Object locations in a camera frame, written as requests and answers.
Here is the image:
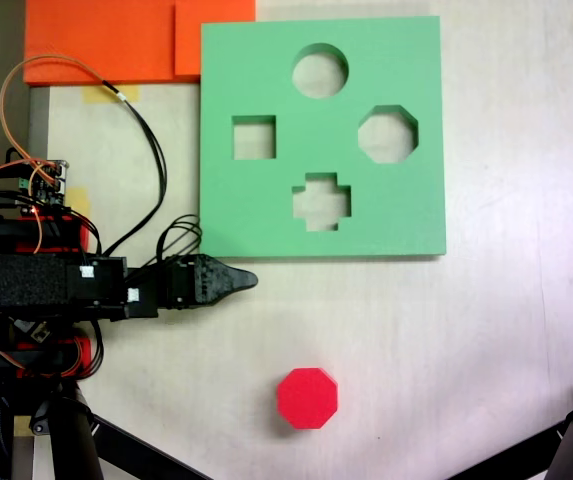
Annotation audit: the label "orange block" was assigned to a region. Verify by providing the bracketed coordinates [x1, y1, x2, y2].
[23, 0, 257, 85]

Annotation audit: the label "long black power cable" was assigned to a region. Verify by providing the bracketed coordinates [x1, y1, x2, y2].
[100, 78, 169, 256]

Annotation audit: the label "circuit board with green terminal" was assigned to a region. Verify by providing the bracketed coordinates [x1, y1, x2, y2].
[15, 158, 71, 207]

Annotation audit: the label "black circuit board with coil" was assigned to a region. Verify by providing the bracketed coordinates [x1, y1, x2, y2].
[13, 318, 51, 344]

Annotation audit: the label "wide yellow tape strip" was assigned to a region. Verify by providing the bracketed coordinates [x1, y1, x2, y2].
[83, 84, 141, 105]

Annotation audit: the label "red and black base clamp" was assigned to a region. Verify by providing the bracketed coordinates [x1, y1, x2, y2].
[0, 337, 92, 384]
[0, 212, 91, 254]

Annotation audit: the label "orange wire loop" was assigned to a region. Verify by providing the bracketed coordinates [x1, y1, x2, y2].
[0, 53, 117, 166]

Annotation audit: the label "black gripper servo wires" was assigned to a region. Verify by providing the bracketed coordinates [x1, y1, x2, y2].
[155, 213, 203, 269]

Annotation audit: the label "red octagonal pillar block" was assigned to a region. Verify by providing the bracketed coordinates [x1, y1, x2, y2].
[275, 367, 341, 430]

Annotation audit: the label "green shape-hole board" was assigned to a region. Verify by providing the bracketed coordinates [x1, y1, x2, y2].
[198, 15, 448, 261]

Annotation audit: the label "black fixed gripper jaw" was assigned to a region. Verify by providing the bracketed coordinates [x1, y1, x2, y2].
[193, 253, 260, 308]

